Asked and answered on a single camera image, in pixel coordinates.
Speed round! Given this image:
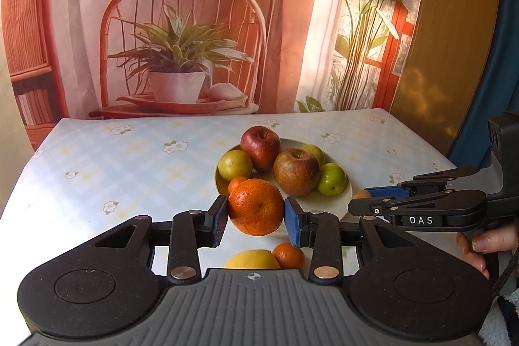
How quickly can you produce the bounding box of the russet red apple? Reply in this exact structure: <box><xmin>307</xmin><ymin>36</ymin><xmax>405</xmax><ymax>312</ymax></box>
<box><xmin>273</xmin><ymin>148</ymin><xmax>321</xmax><ymax>197</ymax></box>

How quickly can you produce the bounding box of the yellow-green citrus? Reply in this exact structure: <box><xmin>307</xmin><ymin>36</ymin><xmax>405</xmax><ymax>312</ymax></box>
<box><xmin>218</xmin><ymin>150</ymin><xmax>254</xmax><ymax>182</ymax></box>
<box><xmin>301</xmin><ymin>144</ymin><xmax>326</xmax><ymax>167</ymax></box>

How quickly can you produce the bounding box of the cream round plate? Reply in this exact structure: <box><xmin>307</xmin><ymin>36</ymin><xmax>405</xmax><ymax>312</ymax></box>
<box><xmin>215</xmin><ymin>138</ymin><xmax>353</xmax><ymax>223</ymax></box>

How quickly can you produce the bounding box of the green apple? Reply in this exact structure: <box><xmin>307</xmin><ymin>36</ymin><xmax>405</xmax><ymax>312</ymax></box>
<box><xmin>317</xmin><ymin>163</ymin><xmax>347</xmax><ymax>197</ymax></box>

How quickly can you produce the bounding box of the orange mandarin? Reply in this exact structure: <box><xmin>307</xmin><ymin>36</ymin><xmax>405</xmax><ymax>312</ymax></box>
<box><xmin>272</xmin><ymin>242</ymin><xmax>306</xmax><ymax>270</ymax></box>
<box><xmin>227</xmin><ymin>176</ymin><xmax>249</xmax><ymax>195</ymax></box>
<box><xmin>228</xmin><ymin>178</ymin><xmax>284</xmax><ymax>236</ymax></box>

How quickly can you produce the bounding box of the black wrist strap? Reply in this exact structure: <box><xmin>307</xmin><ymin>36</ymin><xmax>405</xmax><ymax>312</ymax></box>
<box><xmin>489</xmin><ymin>249</ymin><xmax>519</xmax><ymax>299</ymax></box>

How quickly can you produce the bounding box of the teal fabric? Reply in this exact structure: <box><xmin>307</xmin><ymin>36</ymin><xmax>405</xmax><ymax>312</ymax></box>
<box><xmin>446</xmin><ymin>0</ymin><xmax>519</xmax><ymax>173</ymax></box>

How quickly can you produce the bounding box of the person's right hand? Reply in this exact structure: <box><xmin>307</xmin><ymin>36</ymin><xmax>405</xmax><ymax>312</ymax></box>
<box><xmin>456</xmin><ymin>225</ymin><xmax>509</xmax><ymax>281</ymax></box>

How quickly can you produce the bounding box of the floral tablecloth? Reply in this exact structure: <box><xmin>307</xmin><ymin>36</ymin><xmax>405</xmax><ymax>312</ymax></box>
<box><xmin>0</xmin><ymin>108</ymin><xmax>467</xmax><ymax>342</ymax></box>

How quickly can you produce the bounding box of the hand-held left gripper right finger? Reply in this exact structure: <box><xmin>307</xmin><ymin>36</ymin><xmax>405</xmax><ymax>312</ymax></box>
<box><xmin>284</xmin><ymin>197</ymin><xmax>410</xmax><ymax>285</ymax></box>

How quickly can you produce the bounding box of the white fuzzy cloth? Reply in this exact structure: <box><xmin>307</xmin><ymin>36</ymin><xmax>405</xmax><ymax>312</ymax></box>
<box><xmin>482</xmin><ymin>291</ymin><xmax>519</xmax><ymax>346</ymax></box>

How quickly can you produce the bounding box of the yellow lemon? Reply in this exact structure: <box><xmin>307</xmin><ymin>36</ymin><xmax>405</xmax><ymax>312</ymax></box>
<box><xmin>223</xmin><ymin>249</ymin><xmax>281</xmax><ymax>270</ymax></box>

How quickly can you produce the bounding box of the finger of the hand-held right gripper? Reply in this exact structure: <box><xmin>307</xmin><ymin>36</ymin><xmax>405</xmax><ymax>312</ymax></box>
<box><xmin>348</xmin><ymin>190</ymin><xmax>451</xmax><ymax>216</ymax></box>
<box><xmin>369</xmin><ymin>167</ymin><xmax>481</xmax><ymax>198</ymax></box>

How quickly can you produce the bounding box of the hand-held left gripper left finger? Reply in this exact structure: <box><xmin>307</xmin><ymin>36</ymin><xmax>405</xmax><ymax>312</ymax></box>
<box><xmin>91</xmin><ymin>195</ymin><xmax>229</xmax><ymax>286</ymax></box>

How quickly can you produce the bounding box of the wooden board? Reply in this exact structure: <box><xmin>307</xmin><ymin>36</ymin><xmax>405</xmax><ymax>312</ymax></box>
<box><xmin>389</xmin><ymin>0</ymin><xmax>503</xmax><ymax>157</ymax></box>

